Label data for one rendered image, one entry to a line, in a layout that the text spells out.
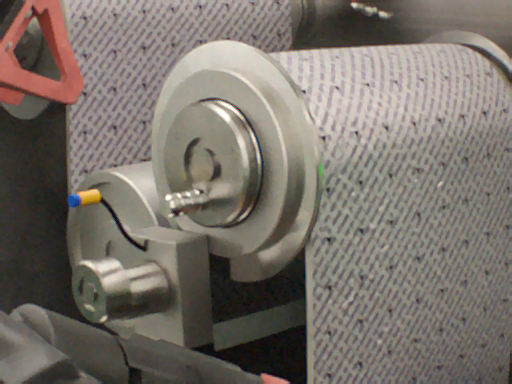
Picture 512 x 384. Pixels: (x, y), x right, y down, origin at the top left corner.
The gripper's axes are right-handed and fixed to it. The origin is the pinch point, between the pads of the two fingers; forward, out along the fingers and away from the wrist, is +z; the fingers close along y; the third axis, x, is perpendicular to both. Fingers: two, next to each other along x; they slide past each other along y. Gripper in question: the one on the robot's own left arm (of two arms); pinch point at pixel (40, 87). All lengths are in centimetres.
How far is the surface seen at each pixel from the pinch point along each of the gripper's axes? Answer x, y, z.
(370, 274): 2.0, 6.7, 23.4
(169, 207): -0.6, 0.6, 11.9
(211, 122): 4.8, 1.5, 11.1
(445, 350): 1.7, 6.6, 35.0
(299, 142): 5.1, 6.6, 13.3
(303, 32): 29, -22, 34
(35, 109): 6.7, -22.5, 13.1
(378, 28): 30.4, -14.1, 35.0
